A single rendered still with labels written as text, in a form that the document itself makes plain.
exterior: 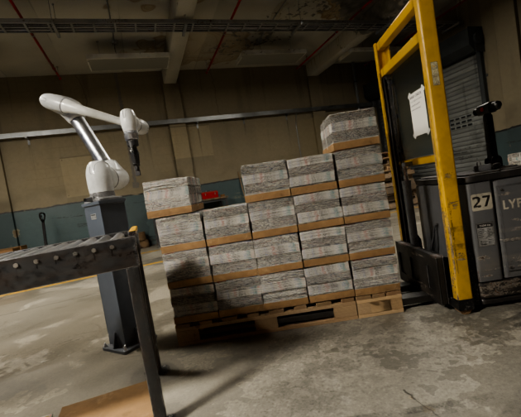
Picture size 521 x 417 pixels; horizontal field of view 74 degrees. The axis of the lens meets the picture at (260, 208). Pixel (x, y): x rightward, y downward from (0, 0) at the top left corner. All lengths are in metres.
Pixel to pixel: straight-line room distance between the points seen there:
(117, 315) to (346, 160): 1.78
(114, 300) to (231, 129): 7.32
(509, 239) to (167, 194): 2.04
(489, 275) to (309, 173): 1.20
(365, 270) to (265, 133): 7.62
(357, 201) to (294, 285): 0.65
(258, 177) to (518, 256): 1.58
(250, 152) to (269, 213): 7.25
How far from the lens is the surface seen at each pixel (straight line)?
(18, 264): 1.54
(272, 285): 2.22
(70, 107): 2.72
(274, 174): 2.14
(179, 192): 2.23
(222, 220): 2.17
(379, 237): 2.27
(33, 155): 9.19
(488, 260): 2.41
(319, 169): 2.17
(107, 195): 2.49
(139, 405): 1.93
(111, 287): 2.51
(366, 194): 2.23
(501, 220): 2.42
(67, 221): 8.96
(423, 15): 2.34
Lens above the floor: 0.90
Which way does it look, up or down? 3 degrees down
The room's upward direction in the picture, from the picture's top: 9 degrees counter-clockwise
